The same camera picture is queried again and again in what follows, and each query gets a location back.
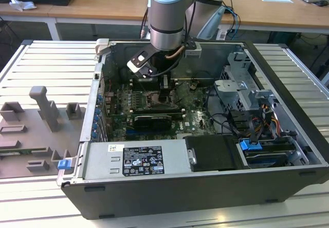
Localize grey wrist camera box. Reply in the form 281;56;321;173
184;40;202;58

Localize grey case latch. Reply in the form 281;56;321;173
94;38;112;57

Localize blue case latch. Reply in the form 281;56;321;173
57;159;70;171

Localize orange yellow power wires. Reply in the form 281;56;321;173
253;103;281;137

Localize grey parts rack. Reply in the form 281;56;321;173
0;85;87;180

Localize pale blue teach pendant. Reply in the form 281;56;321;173
196;6;227;40

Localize black PC case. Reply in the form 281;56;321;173
58;39;329;220

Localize black RAM slot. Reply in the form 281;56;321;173
130;112;187;118
131;79;180;86
131;83;181;91
130;108;186;114

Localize silver power supply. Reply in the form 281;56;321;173
83;139;196;180

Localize metal socket cover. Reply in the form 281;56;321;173
174;82;192;104

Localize CPU socket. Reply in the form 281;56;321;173
135;90;180;112

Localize wooden desk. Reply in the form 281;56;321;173
0;0;329;36

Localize blue disk carrier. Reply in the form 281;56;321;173
238;139;299;168

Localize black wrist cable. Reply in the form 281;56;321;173
151;57;186;78

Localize green motherboard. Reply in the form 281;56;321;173
102;80;222;142

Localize blue cable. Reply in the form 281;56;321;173
225;6;242;40

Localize black plastic shroud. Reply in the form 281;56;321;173
185;135;244;172

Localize green RAM stick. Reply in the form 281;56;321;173
0;149;48;154

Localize crumpled white paper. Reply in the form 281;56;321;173
9;0;37;11

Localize black graphics card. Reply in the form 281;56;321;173
133;114;173;132

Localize silver metal drive cage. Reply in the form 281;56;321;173
213;51;280;113

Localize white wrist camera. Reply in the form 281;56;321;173
126;48;157;79

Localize black flat data cable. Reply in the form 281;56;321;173
228;109;259;145

